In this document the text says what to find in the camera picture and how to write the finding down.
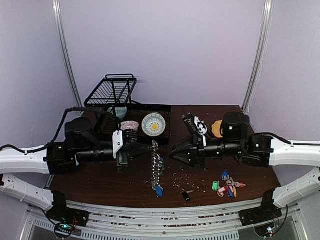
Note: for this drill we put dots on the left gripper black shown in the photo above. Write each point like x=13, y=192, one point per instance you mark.
x=130, y=150

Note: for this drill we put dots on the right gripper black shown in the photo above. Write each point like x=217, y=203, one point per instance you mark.
x=199, y=153

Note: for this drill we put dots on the black keyring disc with rings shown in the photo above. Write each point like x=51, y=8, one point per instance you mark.
x=157, y=165

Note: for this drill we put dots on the silver key with black head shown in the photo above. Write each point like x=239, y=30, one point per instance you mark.
x=186, y=194

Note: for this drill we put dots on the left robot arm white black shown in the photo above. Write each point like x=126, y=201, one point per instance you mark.
x=79, y=147

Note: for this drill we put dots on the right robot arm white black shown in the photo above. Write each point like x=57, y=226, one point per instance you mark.
x=262, y=149

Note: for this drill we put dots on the blue yellow patterned plate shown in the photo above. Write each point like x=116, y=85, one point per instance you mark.
x=153, y=124

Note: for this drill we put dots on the pink patterned bowl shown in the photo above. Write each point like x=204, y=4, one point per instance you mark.
x=129, y=125

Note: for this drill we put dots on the yellow dotted plate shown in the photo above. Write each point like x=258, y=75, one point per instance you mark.
x=216, y=129

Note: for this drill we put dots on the green key tag in pile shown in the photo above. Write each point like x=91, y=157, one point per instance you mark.
x=215, y=186

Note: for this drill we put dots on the blue key tag in pile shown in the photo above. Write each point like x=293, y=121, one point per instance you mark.
x=225, y=175

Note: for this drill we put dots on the blue key tag on disc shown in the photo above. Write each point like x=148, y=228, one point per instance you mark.
x=159, y=191

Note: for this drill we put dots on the teal ceramic bowl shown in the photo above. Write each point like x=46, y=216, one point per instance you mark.
x=119, y=112

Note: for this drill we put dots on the red key tag in pile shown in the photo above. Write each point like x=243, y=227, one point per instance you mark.
x=221, y=191

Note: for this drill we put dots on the red headed silver key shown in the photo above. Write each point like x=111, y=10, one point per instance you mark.
x=239, y=184

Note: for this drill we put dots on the yellow key tag in pile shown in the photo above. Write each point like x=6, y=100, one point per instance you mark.
x=234, y=191

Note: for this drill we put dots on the right circuit board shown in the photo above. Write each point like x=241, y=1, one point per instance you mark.
x=266, y=230

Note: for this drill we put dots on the circuit board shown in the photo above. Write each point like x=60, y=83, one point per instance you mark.
x=266, y=230
x=63, y=230

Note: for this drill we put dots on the left circuit board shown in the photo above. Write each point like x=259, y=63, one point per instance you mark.
x=63, y=230

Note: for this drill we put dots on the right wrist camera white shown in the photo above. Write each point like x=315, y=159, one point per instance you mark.
x=196, y=127

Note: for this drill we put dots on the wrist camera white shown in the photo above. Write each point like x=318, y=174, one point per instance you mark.
x=117, y=142
x=196, y=127

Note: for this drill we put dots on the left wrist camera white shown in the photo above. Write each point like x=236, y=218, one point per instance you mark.
x=117, y=142

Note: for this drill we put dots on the black wire dish rack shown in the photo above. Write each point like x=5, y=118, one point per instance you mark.
x=115, y=91

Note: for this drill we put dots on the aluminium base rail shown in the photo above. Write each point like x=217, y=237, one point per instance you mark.
x=215, y=222

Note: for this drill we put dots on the right aluminium frame post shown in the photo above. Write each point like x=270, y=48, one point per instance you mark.
x=257, y=64

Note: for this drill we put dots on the aluminium frame post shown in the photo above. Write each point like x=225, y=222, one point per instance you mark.
x=65, y=52
x=257, y=64

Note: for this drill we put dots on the left aluminium frame post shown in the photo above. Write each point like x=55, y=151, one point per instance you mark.
x=65, y=52

